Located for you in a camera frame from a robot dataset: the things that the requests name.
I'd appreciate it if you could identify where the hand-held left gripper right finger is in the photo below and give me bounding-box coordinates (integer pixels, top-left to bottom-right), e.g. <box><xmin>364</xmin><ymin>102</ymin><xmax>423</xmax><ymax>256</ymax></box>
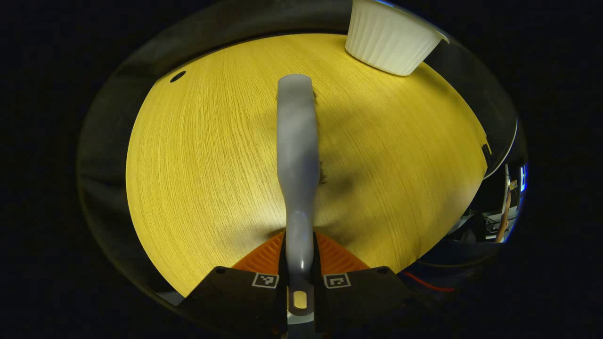
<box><xmin>311</xmin><ymin>231</ymin><xmax>416</xmax><ymax>333</ymax></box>

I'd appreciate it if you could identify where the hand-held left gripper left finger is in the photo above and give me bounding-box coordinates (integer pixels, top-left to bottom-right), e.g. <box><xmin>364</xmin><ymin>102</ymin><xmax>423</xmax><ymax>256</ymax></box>
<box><xmin>181</xmin><ymin>231</ymin><xmax>288</xmax><ymax>338</ymax></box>

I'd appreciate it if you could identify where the small grey broom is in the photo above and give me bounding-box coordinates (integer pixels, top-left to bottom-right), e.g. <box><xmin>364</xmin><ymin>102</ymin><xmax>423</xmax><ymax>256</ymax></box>
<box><xmin>276</xmin><ymin>74</ymin><xmax>328</xmax><ymax>316</ymax></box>

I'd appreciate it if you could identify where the white ribbed garbage bin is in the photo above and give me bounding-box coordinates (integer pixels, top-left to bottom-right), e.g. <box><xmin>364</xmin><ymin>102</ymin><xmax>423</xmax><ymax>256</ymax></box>
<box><xmin>345</xmin><ymin>0</ymin><xmax>450</xmax><ymax>77</ymax></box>

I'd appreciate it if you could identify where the yellow wooden desktop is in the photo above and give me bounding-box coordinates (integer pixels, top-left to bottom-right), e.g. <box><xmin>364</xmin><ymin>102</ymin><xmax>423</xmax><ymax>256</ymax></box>
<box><xmin>125</xmin><ymin>33</ymin><xmax>489</xmax><ymax>298</ymax></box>

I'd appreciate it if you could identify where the thin red cable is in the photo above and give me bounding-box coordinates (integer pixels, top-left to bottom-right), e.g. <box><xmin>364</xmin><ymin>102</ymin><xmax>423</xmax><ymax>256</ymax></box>
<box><xmin>400</xmin><ymin>270</ymin><xmax>456</xmax><ymax>293</ymax></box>

